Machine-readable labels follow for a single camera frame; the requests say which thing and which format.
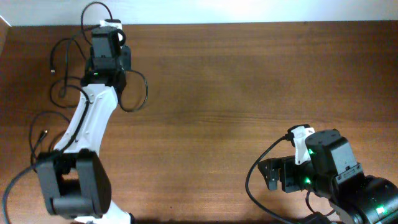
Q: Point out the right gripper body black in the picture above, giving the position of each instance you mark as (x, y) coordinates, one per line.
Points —
(296, 177)

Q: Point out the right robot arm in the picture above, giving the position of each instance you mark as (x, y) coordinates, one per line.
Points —
(374, 200)

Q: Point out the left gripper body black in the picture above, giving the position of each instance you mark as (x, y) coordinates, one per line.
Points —
(124, 58)

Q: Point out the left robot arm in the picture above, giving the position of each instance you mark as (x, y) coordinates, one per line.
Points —
(73, 181)

